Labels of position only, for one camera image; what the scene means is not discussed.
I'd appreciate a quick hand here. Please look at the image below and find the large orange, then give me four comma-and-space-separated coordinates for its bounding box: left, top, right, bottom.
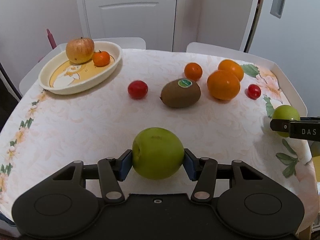
207, 70, 241, 101
217, 59, 244, 82

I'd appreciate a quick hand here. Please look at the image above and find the brown kiwi with green sticker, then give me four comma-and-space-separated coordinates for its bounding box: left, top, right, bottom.
160, 78, 202, 109

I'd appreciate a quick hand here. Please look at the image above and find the red yellow apple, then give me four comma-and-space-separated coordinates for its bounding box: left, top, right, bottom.
66, 37, 95, 64

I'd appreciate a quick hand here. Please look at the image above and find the yellow object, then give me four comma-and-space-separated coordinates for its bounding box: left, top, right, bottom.
309, 140, 320, 183

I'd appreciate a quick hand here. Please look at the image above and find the white cabinet door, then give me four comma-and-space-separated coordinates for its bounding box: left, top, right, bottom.
246, 0, 320, 120

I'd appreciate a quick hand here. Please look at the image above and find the small green apple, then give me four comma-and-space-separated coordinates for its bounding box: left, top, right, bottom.
272, 105, 301, 138

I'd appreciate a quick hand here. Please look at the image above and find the cream oval bowl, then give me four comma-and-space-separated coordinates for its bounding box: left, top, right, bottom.
39, 41, 123, 95

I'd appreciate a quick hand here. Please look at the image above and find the floral tablecloth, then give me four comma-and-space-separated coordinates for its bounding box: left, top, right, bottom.
0, 47, 319, 220

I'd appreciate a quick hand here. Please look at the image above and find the small tangerine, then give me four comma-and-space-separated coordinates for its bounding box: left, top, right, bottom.
92, 50, 111, 67
184, 63, 203, 81

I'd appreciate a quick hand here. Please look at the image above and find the large red cherry tomato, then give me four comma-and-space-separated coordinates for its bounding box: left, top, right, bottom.
128, 80, 149, 100

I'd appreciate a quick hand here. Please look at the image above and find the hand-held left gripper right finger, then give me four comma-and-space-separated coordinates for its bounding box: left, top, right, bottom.
184, 148, 266, 203

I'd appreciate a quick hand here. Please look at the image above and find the white table with raised rim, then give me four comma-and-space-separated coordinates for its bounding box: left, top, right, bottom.
19, 37, 308, 117

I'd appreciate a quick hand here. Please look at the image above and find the small red cherry tomato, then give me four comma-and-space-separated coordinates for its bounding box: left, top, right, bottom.
247, 84, 262, 99

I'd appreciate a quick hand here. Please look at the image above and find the large green apple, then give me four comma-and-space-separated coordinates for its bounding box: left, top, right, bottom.
132, 127, 185, 180

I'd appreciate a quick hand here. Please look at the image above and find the white panel door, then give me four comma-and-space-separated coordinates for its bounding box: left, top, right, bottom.
74, 0, 181, 53

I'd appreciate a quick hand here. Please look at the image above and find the pink plastic tool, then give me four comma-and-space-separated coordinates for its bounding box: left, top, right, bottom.
46, 28, 56, 50

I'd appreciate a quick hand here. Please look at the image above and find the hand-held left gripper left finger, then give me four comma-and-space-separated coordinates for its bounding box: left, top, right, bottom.
51, 149, 133, 204

